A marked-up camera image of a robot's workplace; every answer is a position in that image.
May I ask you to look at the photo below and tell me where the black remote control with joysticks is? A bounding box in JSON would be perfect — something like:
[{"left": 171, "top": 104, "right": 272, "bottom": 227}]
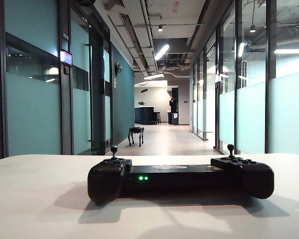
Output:
[{"left": 87, "top": 144, "right": 275, "bottom": 205}]

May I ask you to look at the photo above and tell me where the black quadruped robot dog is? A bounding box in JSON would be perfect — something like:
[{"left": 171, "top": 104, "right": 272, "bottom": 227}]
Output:
[{"left": 128, "top": 126, "right": 146, "bottom": 148}]

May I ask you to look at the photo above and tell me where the dark counter with white top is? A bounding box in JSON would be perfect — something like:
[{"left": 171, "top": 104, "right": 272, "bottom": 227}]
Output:
[{"left": 134, "top": 105, "right": 157, "bottom": 125}]

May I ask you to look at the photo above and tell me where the black bin with white label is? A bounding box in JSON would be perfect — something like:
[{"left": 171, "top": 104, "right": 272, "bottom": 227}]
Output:
[{"left": 167, "top": 112, "right": 179, "bottom": 125}]

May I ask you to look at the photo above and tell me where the tall black cabinet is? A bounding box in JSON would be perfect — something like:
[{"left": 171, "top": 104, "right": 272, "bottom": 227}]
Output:
[{"left": 169, "top": 87, "right": 179, "bottom": 113}]

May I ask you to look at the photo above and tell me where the short linear ceiling light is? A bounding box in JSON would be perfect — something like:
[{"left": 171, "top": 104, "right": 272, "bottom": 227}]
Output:
[{"left": 143, "top": 72, "right": 165, "bottom": 81}]

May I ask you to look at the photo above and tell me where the long linear ceiling light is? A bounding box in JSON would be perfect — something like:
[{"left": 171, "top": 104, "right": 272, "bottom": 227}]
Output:
[{"left": 154, "top": 44, "right": 170, "bottom": 61}]

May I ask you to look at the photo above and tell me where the lit room display panel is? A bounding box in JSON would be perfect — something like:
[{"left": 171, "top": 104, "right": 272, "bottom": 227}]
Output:
[{"left": 59, "top": 49, "right": 73, "bottom": 67}]

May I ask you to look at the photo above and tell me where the round black wall ornament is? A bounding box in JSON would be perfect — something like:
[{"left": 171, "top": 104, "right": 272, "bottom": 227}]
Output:
[{"left": 114, "top": 62, "right": 124, "bottom": 77}]

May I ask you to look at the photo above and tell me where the long vertical door handle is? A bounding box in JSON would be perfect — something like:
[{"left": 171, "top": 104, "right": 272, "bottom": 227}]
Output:
[{"left": 86, "top": 43, "right": 94, "bottom": 143}]

